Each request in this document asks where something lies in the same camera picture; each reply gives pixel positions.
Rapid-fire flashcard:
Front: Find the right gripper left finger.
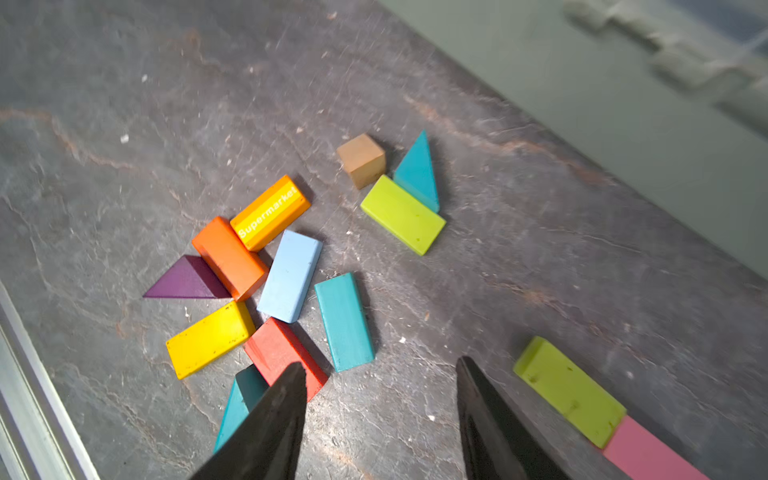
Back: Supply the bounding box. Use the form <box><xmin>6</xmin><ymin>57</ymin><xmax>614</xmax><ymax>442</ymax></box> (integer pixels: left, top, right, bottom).
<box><xmin>192</xmin><ymin>362</ymin><xmax>307</xmax><ymax>479</ymax></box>

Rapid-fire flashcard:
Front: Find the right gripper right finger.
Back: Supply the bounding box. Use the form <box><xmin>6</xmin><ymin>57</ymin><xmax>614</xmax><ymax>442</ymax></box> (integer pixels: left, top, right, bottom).
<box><xmin>456</xmin><ymin>356</ymin><xmax>568</xmax><ymax>479</ymax></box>

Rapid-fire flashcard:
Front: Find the green block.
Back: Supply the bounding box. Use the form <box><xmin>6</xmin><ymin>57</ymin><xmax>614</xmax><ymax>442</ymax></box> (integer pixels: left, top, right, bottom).
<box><xmin>361</xmin><ymin>175</ymin><xmax>446</xmax><ymax>256</ymax></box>
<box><xmin>513</xmin><ymin>336</ymin><xmax>626</xmax><ymax>449</ymax></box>

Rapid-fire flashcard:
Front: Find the pink block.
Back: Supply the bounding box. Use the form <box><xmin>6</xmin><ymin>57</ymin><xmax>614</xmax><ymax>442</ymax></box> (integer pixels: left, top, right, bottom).
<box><xmin>602</xmin><ymin>416</ymin><xmax>708</xmax><ymax>480</ymax></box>

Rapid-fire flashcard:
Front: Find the teal rectangular block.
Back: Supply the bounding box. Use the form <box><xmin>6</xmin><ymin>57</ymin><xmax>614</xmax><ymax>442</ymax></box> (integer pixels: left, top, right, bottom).
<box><xmin>314</xmin><ymin>273</ymin><xmax>375</xmax><ymax>372</ymax></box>

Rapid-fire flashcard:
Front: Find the teal triangle block bottom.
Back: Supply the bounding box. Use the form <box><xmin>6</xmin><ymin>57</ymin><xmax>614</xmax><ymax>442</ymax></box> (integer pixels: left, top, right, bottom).
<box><xmin>213</xmin><ymin>364</ymin><xmax>269</xmax><ymax>453</ymax></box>

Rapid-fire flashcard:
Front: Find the teal triangle block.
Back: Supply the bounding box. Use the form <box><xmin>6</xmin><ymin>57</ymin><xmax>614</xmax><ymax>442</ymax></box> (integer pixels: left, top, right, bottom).
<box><xmin>213</xmin><ymin>364</ymin><xmax>269</xmax><ymax>453</ymax></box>
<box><xmin>393</xmin><ymin>131</ymin><xmax>440</xmax><ymax>213</ymax></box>

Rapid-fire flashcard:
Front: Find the red block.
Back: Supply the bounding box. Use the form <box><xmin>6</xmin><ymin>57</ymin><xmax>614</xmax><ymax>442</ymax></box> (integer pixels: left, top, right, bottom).
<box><xmin>244</xmin><ymin>317</ymin><xmax>328</xmax><ymax>402</ymax></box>

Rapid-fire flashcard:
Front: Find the light blue block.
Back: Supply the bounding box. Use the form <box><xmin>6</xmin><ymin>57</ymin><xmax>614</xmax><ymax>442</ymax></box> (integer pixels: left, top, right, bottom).
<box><xmin>257</xmin><ymin>230</ymin><xmax>322</xmax><ymax>323</ymax></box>

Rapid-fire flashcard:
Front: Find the purple triangle block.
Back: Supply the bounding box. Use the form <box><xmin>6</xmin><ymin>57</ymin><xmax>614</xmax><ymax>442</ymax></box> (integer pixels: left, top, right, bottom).
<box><xmin>143</xmin><ymin>255</ymin><xmax>231</xmax><ymax>299</ymax></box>

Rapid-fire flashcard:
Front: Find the green block top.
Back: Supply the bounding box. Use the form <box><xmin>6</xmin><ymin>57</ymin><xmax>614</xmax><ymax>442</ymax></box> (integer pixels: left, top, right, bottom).
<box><xmin>361</xmin><ymin>175</ymin><xmax>446</xmax><ymax>256</ymax></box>

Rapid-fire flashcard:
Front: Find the orange yellow supermarket block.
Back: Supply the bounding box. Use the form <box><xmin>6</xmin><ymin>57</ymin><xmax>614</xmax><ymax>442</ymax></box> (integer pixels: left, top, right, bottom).
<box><xmin>230</xmin><ymin>176</ymin><xmax>311</xmax><ymax>252</ymax></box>

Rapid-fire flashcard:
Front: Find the teal triangle block top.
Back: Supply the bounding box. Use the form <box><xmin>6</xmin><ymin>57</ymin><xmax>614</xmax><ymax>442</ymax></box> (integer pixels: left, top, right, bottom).
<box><xmin>393</xmin><ymin>131</ymin><xmax>440</xmax><ymax>213</ymax></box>

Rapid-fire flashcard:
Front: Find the small tan cube block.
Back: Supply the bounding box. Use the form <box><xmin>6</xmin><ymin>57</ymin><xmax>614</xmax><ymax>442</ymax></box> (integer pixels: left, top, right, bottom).
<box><xmin>336</xmin><ymin>134</ymin><xmax>386</xmax><ymax>190</ymax></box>

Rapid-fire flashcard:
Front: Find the translucent plastic storage box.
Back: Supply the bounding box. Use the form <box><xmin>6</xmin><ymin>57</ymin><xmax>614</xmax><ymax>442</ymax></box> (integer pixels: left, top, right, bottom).
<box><xmin>386</xmin><ymin>1</ymin><xmax>767</xmax><ymax>275</ymax></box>

